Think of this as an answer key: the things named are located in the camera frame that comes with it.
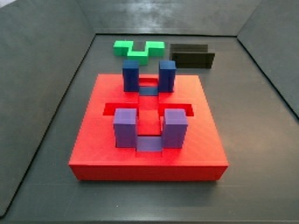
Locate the red board base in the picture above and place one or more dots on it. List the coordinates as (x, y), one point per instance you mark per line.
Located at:
(99, 160)

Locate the purple U block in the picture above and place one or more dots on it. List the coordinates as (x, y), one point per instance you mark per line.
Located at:
(149, 132)

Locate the dark blue U block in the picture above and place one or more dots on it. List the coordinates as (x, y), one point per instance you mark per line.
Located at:
(149, 86)

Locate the green zigzag block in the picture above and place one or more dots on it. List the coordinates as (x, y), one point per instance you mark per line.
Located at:
(154, 49)

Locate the black angled bracket holder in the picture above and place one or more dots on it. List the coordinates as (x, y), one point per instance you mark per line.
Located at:
(191, 56)

